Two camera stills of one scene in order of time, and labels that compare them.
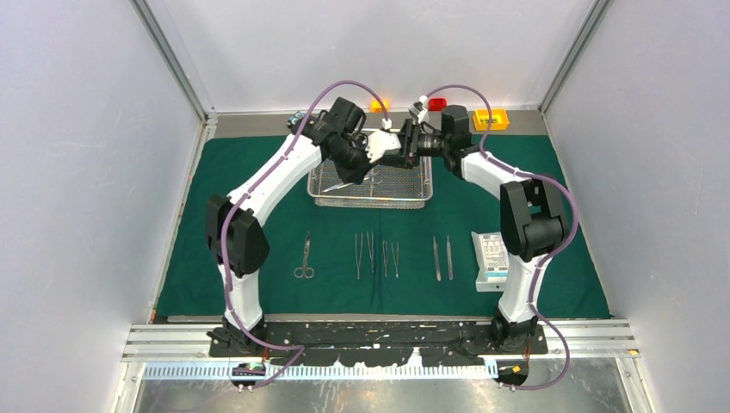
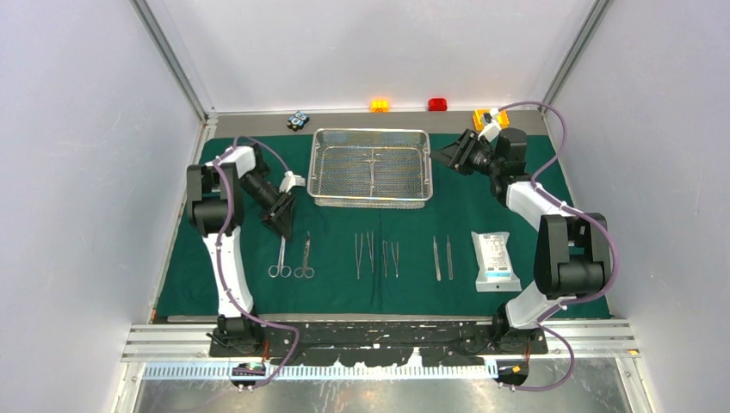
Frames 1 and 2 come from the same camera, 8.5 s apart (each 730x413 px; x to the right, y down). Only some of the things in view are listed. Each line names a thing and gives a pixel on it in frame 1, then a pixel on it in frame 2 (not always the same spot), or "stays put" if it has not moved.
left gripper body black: (352, 160) to (281, 203)
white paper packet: (492, 261) stays put
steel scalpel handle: (449, 259) stays put
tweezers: (371, 249) stays put
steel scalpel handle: (436, 261) stays put
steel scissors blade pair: (305, 271) stays put
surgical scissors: (337, 186) to (284, 271)
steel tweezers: (385, 253) stays put
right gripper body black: (411, 138) to (477, 156)
